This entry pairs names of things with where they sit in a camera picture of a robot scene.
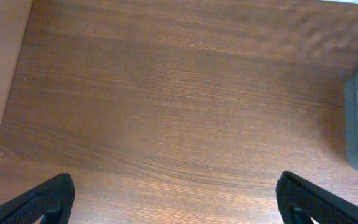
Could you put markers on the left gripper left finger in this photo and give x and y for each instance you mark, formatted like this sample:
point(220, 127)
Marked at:
point(50, 202)

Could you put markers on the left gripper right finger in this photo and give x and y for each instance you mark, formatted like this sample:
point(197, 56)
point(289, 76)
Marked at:
point(301, 201)

